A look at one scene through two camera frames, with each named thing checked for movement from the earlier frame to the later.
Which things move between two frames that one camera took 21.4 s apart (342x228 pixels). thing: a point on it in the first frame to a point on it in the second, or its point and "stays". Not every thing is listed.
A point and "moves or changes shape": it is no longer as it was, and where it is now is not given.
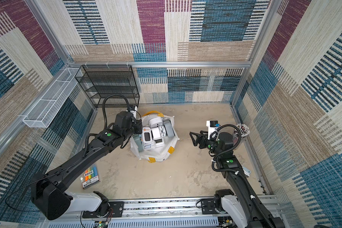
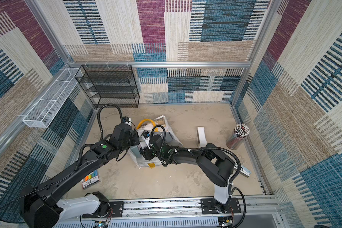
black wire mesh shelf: [109, 85] stays
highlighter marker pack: [91, 176] stays
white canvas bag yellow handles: [158, 154] moves or changes shape
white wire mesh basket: [42, 114] stays
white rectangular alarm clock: [158, 131] moves or changes shape
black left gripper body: [137, 128] to [134, 139]
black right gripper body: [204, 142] to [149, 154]
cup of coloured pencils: [244, 131] stays
